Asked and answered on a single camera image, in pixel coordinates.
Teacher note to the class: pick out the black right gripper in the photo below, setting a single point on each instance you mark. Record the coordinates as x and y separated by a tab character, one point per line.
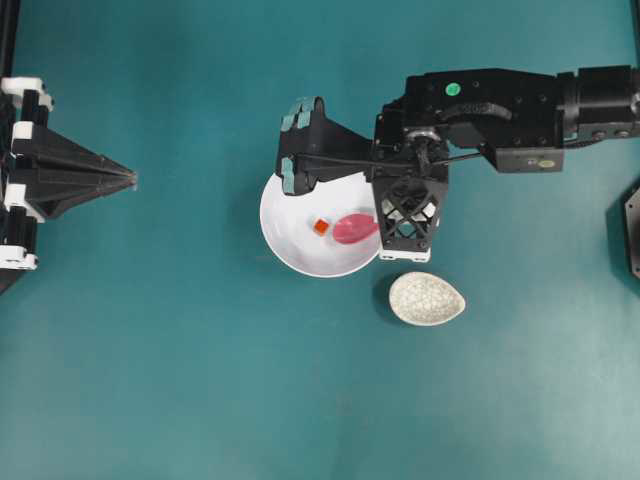
408	178

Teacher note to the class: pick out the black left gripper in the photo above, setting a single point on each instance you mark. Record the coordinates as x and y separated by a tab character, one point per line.
26	200

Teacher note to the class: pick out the pink plastic spoon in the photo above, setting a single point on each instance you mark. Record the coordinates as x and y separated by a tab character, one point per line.
354	228

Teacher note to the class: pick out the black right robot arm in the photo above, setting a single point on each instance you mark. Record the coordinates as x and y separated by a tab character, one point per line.
519	122

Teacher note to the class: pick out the small red block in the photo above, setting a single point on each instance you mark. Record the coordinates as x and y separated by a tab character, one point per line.
321	226

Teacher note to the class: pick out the white round bowl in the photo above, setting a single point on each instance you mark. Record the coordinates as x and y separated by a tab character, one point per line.
287	224

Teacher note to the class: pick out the speckled egg-shaped dish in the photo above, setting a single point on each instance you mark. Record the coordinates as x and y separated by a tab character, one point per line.
423	299

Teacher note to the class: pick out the black aluminium frame rail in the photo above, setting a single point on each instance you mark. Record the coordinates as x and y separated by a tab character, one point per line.
9	18

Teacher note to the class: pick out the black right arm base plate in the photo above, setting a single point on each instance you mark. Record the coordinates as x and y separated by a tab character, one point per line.
622	220

